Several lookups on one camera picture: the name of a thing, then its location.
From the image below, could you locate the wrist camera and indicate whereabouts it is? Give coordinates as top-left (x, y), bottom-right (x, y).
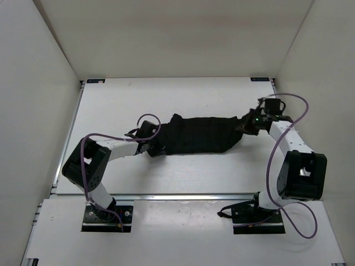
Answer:
top-left (258, 98), bottom-right (286, 116)
top-left (135, 120), bottom-right (158, 139)

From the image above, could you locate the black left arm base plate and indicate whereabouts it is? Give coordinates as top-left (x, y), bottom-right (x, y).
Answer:
top-left (81, 201), bottom-right (134, 233)

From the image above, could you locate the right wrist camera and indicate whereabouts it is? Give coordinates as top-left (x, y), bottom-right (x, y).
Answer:
top-left (258, 98), bottom-right (286, 116)

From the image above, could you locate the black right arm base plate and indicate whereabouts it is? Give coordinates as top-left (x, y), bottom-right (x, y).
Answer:
top-left (217, 199), bottom-right (286, 235)

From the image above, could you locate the blue label sticker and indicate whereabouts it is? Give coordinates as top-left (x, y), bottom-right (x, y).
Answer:
top-left (250, 77), bottom-right (270, 82)
top-left (86, 79), bottom-right (105, 84)

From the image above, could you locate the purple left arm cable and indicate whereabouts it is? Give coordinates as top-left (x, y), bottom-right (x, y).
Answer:
top-left (79, 113), bottom-right (162, 231)

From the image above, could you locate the blue label sticker left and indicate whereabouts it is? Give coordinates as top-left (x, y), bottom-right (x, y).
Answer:
top-left (86, 79), bottom-right (105, 84)

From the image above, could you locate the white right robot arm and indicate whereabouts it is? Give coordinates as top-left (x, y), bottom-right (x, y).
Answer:
top-left (242, 109), bottom-right (327, 222)

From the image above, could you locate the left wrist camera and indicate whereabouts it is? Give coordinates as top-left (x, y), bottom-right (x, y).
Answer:
top-left (135, 120), bottom-right (158, 139)

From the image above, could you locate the black pleated skirt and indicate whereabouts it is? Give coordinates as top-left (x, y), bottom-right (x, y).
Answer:
top-left (154, 114), bottom-right (243, 155)

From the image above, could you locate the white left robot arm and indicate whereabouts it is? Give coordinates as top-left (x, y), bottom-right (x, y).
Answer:
top-left (62, 133), bottom-right (165, 222)

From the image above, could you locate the blue label sticker right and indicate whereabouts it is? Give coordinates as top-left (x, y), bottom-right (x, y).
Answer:
top-left (250, 77), bottom-right (270, 82)

